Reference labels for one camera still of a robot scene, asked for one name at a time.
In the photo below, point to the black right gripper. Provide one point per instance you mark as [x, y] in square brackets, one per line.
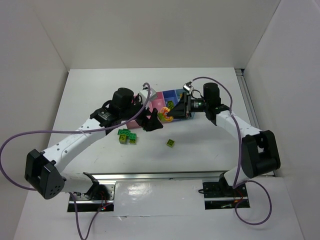
[187, 106]

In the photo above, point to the yellow round printed lego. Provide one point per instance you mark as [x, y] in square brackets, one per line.
[163, 115]

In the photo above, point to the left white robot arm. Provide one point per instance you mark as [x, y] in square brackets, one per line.
[44, 169]

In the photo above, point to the narrow pink bin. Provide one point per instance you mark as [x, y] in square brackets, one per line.
[158, 102]

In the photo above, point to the aluminium front rail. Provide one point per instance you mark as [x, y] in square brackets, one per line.
[148, 176]

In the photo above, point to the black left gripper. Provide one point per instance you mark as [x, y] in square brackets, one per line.
[147, 120]

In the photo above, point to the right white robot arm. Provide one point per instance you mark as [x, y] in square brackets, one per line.
[258, 151]

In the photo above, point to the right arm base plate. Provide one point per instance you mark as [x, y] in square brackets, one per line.
[215, 198]

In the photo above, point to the lime square lego brick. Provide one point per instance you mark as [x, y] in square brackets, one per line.
[170, 143]

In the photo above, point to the large pink bin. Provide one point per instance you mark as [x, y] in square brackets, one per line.
[130, 125]

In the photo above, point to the aluminium side rail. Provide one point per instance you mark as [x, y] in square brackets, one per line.
[248, 101]

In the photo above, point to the lime lego in blue bin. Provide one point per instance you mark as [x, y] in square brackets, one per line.
[170, 104]

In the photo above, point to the long green lego brick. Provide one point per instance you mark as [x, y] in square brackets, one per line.
[124, 131]

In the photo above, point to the green square lego brick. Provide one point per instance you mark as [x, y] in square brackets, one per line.
[133, 136]

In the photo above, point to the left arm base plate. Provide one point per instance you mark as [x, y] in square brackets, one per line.
[103, 198]

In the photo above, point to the light blue bin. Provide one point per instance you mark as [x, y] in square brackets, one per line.
[182, 109]

